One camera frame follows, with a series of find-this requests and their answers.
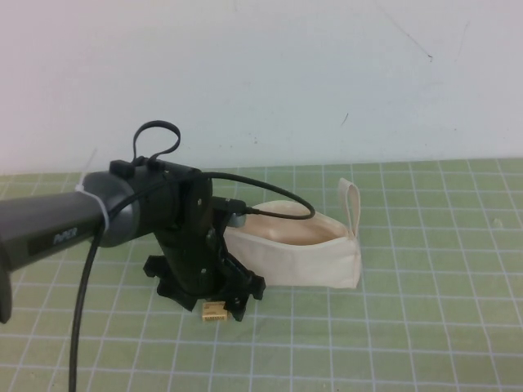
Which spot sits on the green grid cutting mat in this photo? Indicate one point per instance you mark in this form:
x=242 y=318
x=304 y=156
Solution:
x=367 y=335

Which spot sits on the white zip tie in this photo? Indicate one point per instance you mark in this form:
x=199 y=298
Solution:
x=100 y=206

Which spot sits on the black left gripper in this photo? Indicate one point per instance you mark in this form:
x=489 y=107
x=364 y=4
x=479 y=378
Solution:
x=194 y=253

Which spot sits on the small beige eraser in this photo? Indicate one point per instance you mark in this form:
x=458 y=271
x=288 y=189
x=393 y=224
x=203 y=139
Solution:
x=211 y=316

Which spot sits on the cream fabric pencil case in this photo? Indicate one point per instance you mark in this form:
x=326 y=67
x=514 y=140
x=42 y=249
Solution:
x=306 y=261

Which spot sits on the grey left Piper arm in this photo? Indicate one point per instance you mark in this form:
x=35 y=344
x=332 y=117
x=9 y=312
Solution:
x=49 y=228

